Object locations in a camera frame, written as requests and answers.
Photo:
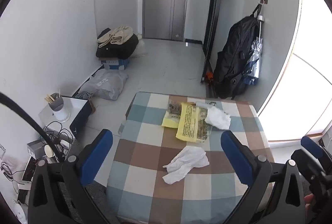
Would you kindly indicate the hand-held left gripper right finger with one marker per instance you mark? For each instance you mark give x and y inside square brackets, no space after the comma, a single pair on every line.
[237,159]

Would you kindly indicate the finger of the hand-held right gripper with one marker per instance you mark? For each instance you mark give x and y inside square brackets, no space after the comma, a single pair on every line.
[308,164]
[312,145]

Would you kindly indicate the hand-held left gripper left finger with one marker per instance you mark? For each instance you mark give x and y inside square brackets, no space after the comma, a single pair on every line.
[96,159]

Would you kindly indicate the white tissue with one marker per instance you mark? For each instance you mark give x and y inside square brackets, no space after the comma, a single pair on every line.
[217,117]
[186,161]

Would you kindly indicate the large yellow printed packet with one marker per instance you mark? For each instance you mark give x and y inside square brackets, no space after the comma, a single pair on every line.
[186,123]

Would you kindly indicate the small yellow printed packet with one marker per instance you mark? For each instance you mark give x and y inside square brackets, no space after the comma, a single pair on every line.
[170,121]

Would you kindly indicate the person's right hand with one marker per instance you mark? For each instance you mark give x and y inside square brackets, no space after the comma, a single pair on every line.
[308,203]

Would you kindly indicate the paper cup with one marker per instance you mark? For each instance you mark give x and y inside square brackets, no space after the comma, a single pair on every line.
[49,151]

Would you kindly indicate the small white side table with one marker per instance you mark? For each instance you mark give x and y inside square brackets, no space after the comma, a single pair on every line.
[77,107]

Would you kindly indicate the white cylinder cup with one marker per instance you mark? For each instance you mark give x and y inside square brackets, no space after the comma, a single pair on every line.
[62,115]

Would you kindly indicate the checkered tablecloth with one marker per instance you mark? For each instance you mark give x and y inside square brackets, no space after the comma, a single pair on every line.
[145,187]

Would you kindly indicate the small grey box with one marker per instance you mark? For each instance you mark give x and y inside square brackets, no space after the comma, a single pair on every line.
[35,147]

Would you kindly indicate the clear plastic wrapper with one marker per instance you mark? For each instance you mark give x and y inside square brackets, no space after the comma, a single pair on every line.
[205,104]

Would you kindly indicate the grey utensil cup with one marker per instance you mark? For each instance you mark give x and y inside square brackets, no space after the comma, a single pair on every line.
[57,104]

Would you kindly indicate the grey plastic parcel bag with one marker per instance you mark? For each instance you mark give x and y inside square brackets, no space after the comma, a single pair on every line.
[106,84]

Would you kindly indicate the bundle of wooden chopsticks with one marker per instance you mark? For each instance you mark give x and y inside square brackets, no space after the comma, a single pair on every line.
[50,98]

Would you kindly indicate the small orange object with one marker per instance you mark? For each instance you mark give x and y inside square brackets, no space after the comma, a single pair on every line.
[208,75]

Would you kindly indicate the blue white cardboard box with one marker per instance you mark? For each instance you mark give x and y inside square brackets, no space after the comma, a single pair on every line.
[114,63]

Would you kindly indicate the black hanging bag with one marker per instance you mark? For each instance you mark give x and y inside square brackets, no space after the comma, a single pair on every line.
[233,58]

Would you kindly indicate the silver folded umbrella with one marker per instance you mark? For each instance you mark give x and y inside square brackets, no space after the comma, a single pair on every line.
[255,58]

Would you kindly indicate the black clothes pile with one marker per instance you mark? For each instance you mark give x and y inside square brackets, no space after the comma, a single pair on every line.
[119,50]

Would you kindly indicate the white plastic bag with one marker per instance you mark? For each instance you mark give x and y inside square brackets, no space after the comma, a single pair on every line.
[140,47]

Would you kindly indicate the beige cloth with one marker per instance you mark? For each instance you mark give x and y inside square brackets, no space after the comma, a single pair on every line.
[116,34]

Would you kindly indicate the black folded stand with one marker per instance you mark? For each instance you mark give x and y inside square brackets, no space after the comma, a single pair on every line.
[215,6]

